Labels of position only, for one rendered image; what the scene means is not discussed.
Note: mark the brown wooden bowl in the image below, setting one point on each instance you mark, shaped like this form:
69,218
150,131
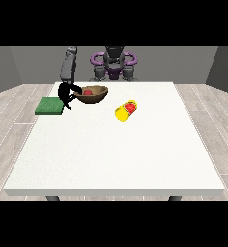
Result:
92,96

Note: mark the yellow cup with melon print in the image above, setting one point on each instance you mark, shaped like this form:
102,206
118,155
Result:
126,110

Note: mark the green square pad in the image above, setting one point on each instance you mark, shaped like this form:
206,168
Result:
50,106

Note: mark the grey robot trunk purple rings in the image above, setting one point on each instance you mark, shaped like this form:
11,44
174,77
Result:
114,66

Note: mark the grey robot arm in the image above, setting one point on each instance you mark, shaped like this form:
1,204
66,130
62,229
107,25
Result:
69,67

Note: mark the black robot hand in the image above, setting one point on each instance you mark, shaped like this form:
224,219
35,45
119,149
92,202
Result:
65,92

